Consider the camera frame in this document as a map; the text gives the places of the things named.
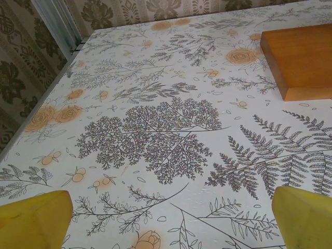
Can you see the floral patterned table cover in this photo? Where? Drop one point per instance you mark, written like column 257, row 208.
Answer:
column 166, row 135

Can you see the aluminium side rail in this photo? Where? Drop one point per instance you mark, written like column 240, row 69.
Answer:
column 49, row 88

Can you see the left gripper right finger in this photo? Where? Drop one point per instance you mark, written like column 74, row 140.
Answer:
column 306, row 223

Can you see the aluminium frame post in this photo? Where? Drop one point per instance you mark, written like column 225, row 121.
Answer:
column 59, row 20

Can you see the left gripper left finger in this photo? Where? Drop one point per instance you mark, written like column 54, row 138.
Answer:
column 31, row 223

